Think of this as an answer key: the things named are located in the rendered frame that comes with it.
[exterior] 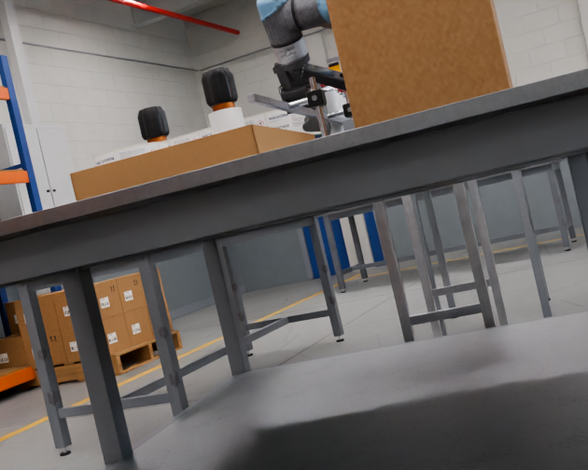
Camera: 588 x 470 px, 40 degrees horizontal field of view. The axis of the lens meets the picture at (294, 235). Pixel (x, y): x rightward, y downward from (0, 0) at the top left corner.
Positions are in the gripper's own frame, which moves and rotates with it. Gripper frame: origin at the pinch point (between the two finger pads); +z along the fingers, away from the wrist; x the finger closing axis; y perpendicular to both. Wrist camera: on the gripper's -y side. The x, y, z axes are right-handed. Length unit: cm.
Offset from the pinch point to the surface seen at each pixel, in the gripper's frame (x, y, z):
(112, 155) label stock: 0, 55, -9
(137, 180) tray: 88, 4, -40
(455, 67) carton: 58, -35, -31
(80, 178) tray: 87, 12, -42
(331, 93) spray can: -8.8, -1.6, -5.8
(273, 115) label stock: -32.0, 21.5, 4.8
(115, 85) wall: -636, 364, 164
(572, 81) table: 92, -49, -40
